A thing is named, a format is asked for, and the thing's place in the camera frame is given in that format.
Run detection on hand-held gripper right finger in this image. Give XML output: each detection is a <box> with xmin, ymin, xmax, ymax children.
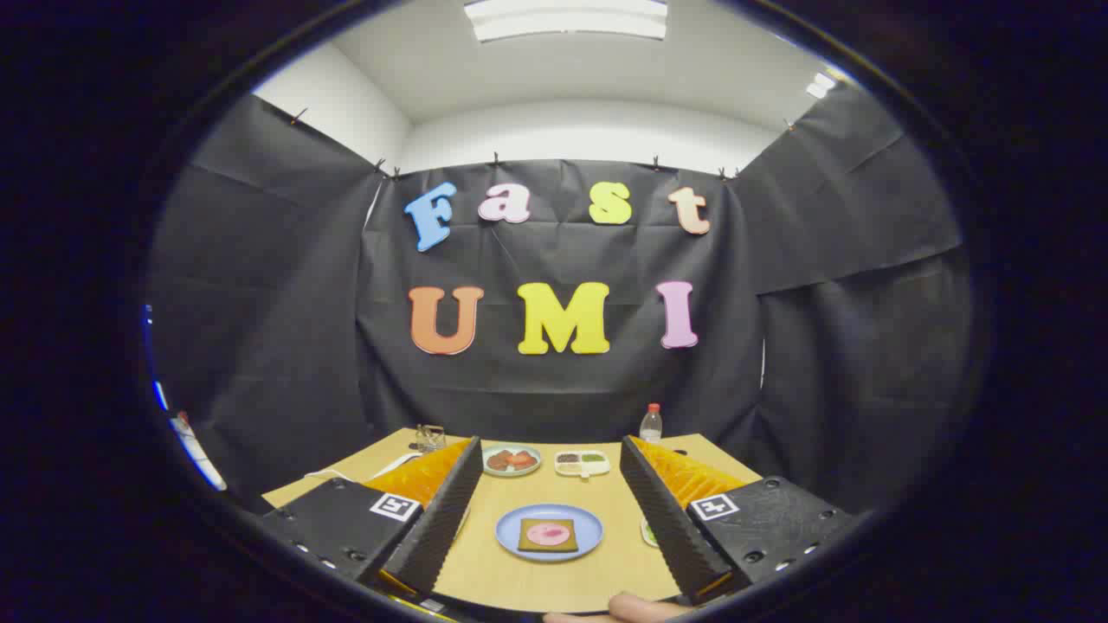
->
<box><xmin>619</xmin><ymin>434</ymin><xmax>855</xmax><ymax>607</ymax></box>

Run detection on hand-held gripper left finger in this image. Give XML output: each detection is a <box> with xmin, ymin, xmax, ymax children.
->
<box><xmin>260</xmin><ymin>435</ymin><xmax>484</xmax><ymax>607</ymax></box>

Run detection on light blue round plate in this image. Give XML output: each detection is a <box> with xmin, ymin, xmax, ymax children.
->
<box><xmin>495</xmin><ymin>504</ymin><xmax>604</xmax><ymax>563</ymax></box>

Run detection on white divided tray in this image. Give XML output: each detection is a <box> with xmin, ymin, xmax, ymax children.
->
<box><xmin>554</xmin><ymin>450</ymin><xmax>612</xmax><ymax>478</ymax></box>

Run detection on pale green round plate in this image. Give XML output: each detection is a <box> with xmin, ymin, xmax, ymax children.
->
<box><xmin>481</xmin><ymin>444</ymin><xmax>543</xmax><ymax>478</ymax></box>

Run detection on brown toast slice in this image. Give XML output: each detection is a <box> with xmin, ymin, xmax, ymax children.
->
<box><xmin>518</xmin><ymin>517</ymin><xmax>579</xmax><ymax>554</ymax></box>

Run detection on black backdrop cloth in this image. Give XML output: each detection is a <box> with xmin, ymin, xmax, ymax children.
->
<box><xmin>145</xmin><ymin>82</ymin><xmax>975</xmax><ymax>516</ymax></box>

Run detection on white and red object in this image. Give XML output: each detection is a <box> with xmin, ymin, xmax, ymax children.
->
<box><xmin>169</xmin><ymin>411</ymin><xmax>228</xmax><ymax>492</ymax></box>

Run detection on long ceiling light panel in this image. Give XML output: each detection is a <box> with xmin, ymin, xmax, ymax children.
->
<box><xmin>463</xmin><ymin>0</ymin><xmax>669</xmax><ymax>42</ymax></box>

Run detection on white cable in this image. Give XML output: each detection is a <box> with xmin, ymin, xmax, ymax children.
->
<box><xmin>303</xmin><ymin>450</ymin><xmax>425</xmax><ymax>482</ymax></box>

